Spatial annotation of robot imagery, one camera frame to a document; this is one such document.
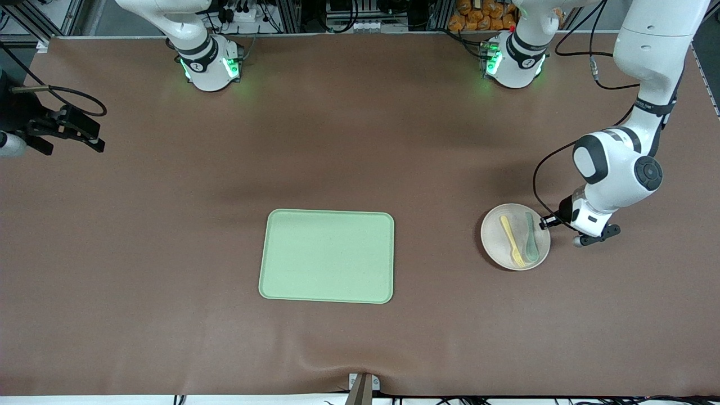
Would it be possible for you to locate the pile of orange round items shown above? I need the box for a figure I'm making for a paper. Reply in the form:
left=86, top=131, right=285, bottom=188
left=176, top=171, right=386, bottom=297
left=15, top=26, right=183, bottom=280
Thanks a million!
left=448, top=0, right=518, bottom=32

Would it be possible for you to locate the white terminal strip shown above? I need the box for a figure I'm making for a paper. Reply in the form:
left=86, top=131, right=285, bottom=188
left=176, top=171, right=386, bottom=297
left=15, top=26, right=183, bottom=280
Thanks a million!
left=331, top=20, right=379, bottom=33

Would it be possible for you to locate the aluminium extrusion frame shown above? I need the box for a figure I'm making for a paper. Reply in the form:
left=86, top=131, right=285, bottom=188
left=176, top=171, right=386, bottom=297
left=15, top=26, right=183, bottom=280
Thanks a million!
left=0, top=0, right=720, bottom=54

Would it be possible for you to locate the metal table edge bracket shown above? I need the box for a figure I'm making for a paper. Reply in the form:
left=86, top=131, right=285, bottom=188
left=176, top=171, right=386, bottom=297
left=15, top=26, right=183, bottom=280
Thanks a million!
left=348, top=372, right=381, bottom=405

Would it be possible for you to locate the light green rectangular tray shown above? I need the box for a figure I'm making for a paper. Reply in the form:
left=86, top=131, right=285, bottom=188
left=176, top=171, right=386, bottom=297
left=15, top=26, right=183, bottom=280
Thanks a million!
left=258, top=209, right=395, bottom=305

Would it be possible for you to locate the beige round plate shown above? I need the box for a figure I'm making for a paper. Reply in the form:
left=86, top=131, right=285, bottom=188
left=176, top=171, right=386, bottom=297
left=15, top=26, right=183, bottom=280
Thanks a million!
left=480, top=203, right=551, bottom=271

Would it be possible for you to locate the yellow plastic fork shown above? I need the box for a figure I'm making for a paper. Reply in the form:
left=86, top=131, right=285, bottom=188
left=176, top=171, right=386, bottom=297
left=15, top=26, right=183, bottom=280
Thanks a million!
left=500, top=215, right=527, bottom=268

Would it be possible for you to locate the grey-green plastic spoon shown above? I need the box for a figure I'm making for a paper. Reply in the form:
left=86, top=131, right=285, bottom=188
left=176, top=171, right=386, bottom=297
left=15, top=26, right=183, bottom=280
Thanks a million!
left=523, top=211, right=541, bottom=264

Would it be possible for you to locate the brown table mat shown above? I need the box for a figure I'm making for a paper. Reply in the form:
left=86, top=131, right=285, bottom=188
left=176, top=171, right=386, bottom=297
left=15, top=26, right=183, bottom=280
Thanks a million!
left=0, top=31, right=720, bottom=397

